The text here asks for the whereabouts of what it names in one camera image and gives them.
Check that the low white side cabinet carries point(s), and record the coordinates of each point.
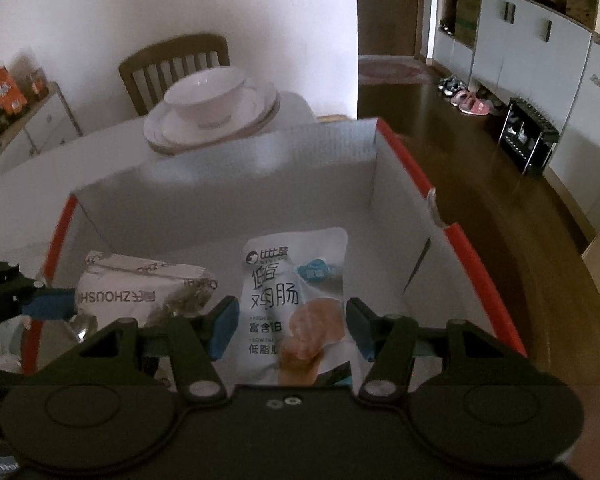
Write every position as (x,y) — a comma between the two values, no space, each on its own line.
(45,120)

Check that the pink slippers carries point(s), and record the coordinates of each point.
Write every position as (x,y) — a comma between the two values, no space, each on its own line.
(472,104)

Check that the dark wooden door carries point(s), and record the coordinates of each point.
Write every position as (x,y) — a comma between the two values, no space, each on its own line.
(387,10)

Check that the round floor rug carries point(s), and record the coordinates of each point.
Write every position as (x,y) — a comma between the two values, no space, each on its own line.
(392,70)

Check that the dark shoes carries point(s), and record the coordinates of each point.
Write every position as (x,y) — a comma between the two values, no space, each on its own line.
(449,85)

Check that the wooden chair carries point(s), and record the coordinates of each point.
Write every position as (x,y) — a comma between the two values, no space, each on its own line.
(145,72)

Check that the orange snack box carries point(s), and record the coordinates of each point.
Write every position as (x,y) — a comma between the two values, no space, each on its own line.
(7,91)

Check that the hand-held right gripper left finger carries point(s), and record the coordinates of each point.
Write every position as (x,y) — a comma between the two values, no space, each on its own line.
(224,327)

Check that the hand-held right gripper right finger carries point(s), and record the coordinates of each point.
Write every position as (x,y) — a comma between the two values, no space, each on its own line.
(360,330)

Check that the stack of white plates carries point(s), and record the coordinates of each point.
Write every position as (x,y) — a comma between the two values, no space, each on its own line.
(252,110)
(272,116)

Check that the white desktop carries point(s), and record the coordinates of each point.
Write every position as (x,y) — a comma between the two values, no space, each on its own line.
(80,160)

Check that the black shoe rack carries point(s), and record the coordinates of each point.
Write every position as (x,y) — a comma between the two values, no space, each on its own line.
(527,132)

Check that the silver snack packet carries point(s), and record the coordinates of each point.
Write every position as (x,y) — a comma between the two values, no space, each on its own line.
(130,280)

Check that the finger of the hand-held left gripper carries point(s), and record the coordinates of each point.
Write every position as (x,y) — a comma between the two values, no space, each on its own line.
(47,302)

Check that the white sausage packet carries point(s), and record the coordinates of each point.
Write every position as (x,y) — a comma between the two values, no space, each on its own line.
(280,280)

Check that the large grey-white cabinet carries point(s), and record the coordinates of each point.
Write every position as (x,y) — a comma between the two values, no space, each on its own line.
(535,70)

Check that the red cardboard box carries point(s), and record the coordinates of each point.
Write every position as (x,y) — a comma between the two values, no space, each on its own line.
(405,240)

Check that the white bowl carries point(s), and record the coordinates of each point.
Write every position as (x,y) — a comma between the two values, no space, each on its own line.
(205,95)

